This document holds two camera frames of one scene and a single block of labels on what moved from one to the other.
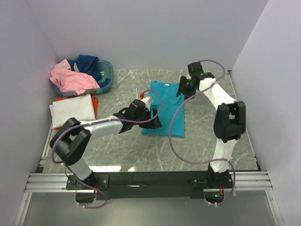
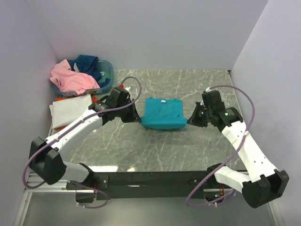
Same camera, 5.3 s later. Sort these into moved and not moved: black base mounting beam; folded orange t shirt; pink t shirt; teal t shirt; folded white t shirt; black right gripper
Moved: black right gripper; teal t shirt
Not moved: black base mounting beam; pink t shirt; folded white t shirt; folded orange t shirt
